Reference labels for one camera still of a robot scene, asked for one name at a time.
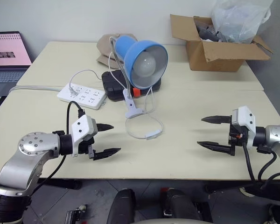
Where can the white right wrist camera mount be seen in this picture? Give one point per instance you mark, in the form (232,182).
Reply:
(247,119)

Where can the clear plastic bag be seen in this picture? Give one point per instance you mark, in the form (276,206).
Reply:
(242,23)

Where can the dark rounded shape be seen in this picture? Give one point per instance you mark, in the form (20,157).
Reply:
(179,205)
(121,205)

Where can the blue clip-on desk lamp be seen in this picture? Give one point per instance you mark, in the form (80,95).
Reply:
(126,51)

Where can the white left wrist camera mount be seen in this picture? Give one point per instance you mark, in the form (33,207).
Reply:
(81,127)

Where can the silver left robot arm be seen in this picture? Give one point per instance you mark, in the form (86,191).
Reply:
(30,142)

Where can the black box with orange part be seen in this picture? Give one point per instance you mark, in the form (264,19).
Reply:
(112,81)

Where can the black table frame bar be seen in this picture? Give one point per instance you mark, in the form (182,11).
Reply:
(65,184)

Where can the beige cloth bag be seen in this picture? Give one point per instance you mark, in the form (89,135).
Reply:
(105,46)

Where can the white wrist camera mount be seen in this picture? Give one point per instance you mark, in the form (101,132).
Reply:
(247,119)
(81,127)

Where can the dark items in cardboard box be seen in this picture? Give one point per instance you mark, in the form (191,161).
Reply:
(205,32)

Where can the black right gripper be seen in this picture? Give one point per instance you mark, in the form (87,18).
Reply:
(241,138)

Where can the white round light bulb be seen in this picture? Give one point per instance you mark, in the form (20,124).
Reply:
(144,66)

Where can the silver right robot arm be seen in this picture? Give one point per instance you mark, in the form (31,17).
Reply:
(276,135)

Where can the brown cardboard box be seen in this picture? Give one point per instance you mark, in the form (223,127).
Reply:
(214,60)

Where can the white power strip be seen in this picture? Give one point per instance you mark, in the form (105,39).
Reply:
(88,95)

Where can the grey laptop with pink screen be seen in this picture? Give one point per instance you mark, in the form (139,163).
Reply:
(4,77)

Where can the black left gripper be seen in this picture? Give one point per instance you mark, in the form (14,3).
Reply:
(85,145)

